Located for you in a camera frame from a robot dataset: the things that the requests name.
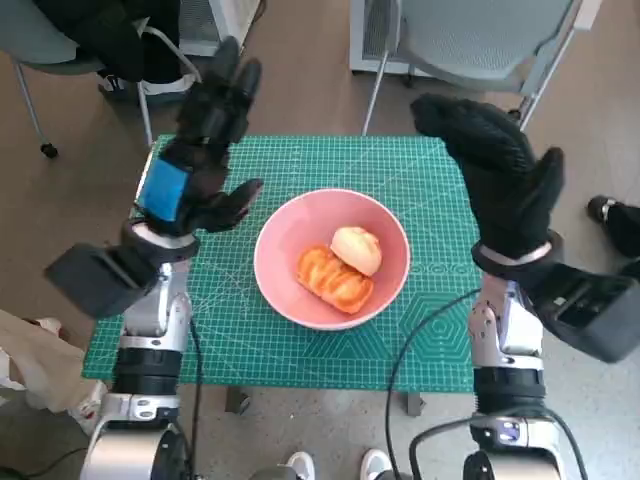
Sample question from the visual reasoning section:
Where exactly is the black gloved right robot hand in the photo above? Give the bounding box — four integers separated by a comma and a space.
409, 93, 565, 259

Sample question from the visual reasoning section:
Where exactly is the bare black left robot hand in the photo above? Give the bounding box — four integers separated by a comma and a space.
132, 35, 265, 239

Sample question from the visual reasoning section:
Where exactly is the pink bowl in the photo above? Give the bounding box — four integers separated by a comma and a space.
253, 188, 411, 331

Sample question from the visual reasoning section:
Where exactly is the round toy bread bun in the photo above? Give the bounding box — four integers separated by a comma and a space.
329, 225, 383, 277

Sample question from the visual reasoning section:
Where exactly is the rectangular striped toy bread loaf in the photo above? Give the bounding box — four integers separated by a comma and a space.
295, 244, 375, 315

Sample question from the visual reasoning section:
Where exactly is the green cutting mat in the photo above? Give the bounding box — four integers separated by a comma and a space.
81, 133, 481, 394

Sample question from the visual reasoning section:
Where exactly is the person with black shoes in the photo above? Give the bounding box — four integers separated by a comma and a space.
587, 195, 640, 281

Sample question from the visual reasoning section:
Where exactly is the white perforated cabinet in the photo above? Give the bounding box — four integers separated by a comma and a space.
348, 0, 431, 76
177, 0, 269, 59

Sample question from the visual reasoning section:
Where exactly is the person in black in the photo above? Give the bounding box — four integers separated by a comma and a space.
34, 0, 204, 96

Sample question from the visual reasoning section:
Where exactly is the empty grey-blue mesh chair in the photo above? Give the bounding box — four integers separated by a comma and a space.
360, 0, 604, 136

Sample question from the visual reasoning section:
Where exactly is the grey-blue chair with person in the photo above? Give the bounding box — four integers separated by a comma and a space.
0, 0, 204, 159

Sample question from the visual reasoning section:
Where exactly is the person in beige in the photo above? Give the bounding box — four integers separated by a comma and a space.
0, 309, 109, 436

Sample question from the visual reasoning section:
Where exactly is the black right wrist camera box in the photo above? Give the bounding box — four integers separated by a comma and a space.
524, 262, 640, 364

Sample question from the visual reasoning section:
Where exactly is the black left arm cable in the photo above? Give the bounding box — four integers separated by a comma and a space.
187, 319, 204, 480

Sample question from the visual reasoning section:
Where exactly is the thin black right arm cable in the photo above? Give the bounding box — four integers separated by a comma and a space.
385, 289, 480, 480

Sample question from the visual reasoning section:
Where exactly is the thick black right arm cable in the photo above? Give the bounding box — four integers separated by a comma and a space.
409, 409, 590, 480

